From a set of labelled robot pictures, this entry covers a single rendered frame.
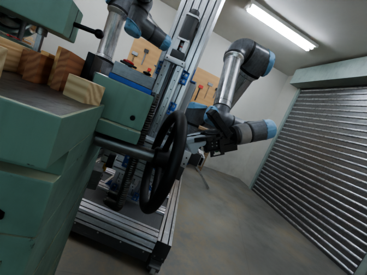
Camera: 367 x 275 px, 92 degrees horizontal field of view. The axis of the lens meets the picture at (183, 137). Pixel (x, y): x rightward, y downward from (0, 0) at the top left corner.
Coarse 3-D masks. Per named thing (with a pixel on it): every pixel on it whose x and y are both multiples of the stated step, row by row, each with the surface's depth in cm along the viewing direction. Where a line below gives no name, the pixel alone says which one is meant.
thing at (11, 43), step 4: (0, 36) 29; (0, 40) 29; (4, 40) 30; (8, 40) 31; (8, 44) 31; (12, 44) 32; (16, 44) 33; (16, 48) 33; (20, 48) 34; (24, 48) 35; (28, 48) 37
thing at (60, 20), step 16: (0, 0) 32; (16, 0) 32; (32, 0) 33; (48, 0) 33; (64, 0) 34; (16, 16) 36; (32, 16) 33; (48, 16) 34; (64, 16) 34; (80, 16) 39; (64, 32) 35
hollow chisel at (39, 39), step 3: (39, 36) 37; (42, 36) 37; (36, 39) 37; (39, 39) 37; (42, 39) 37; (36, 42) 37; (39, 42) 37; (42, 42) 37; (36, 45) 37; (39, 45) 37; (33, 48) 37; (36, 48) 37; (39, 48) 37; (39, 51) 38
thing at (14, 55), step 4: (0, 44) 27; (4, 44) 30; (8, 48) 29; (12, 48) 30; (8, 52) 29; (12, 52) 30; (16, 52) 31; (20, 52) 32; (8, 56) 29; (12, 56) 30; (16, 56) 31; (20, 56) 32; (8, 60) 30; (12, 60) 30; (16, 60) 31; (4, 64) 29; (8, 64) 30; (12, 64) 31; (16, 64) 32; (4, 68) 30; (8, 68) 30; (12, 68) 31; (16, 68) 32
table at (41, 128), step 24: (0, 96) 16; (24, 96) 19; (48, 96) 24; (0, 120) 17; (24, 120) 17; (48, 120) 18; (72, 120) 21; (96, 120) 36; (0, 144) 17; (24, 144) 18; (48, 144) 18; (72, 144) 25
